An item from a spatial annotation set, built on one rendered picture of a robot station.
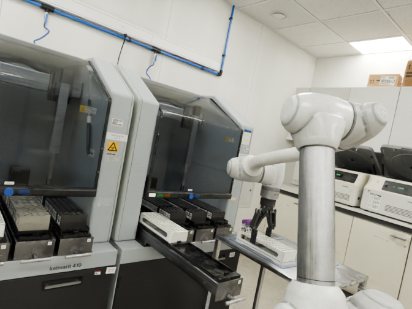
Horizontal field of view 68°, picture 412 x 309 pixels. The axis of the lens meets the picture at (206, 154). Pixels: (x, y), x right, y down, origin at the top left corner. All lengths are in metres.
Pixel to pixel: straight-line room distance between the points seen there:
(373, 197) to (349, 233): 0.43
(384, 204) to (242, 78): 1.90
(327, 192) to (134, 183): 0.94
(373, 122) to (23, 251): 1.28
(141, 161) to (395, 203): 2.45
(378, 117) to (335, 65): 3.52
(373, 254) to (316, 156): 2.53
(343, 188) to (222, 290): 2.44
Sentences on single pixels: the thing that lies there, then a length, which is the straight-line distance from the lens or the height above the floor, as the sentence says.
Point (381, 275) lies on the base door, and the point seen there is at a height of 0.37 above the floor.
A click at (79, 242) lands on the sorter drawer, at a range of 1.41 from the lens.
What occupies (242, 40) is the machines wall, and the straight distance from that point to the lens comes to 3.53.
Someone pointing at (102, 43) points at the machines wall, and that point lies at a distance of 2.63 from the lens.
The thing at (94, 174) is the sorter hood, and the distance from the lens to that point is 1.42.
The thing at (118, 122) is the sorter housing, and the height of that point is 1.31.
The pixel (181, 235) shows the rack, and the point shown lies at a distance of 1.45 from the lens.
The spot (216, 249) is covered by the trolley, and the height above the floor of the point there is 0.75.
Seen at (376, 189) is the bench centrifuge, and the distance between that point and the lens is 3.35.
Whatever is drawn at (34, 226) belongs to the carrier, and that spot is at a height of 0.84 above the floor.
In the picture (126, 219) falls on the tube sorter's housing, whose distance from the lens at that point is 1.57.
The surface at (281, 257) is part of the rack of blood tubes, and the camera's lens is 1.45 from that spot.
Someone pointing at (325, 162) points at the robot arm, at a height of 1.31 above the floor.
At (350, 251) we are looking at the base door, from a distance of 3.47.
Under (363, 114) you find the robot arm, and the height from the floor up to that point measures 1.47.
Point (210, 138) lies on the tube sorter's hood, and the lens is 1.73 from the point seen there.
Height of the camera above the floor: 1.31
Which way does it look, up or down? 3 degrees down
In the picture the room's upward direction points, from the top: 11 degrees clockwise
